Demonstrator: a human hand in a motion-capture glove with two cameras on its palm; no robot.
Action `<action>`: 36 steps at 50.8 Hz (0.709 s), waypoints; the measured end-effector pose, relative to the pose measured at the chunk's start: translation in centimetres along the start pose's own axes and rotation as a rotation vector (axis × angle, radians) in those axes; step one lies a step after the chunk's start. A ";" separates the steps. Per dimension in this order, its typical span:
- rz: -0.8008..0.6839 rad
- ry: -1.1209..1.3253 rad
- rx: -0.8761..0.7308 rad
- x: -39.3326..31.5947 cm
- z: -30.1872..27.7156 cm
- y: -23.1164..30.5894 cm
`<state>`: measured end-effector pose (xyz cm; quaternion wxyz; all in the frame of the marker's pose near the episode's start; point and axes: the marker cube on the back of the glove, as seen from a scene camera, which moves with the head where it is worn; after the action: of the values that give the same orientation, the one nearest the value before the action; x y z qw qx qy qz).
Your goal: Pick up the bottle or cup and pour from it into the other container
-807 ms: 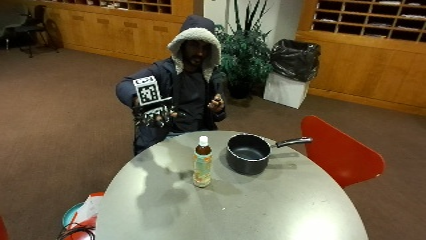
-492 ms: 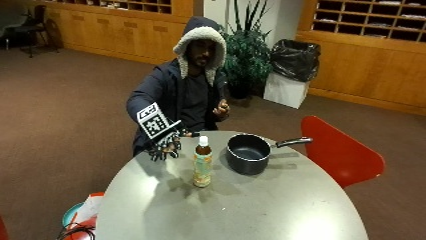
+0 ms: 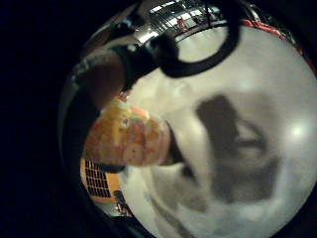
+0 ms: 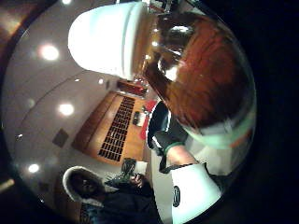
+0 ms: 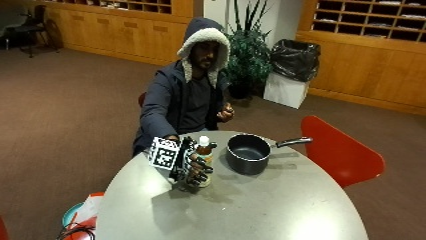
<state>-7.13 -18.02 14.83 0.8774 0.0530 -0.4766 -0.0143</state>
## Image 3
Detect orange plastic crate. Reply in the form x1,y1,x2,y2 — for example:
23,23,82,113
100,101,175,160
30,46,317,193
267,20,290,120
79,158,122,204

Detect red cloth strip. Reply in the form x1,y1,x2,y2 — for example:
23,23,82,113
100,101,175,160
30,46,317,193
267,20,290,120
242,19,316,75

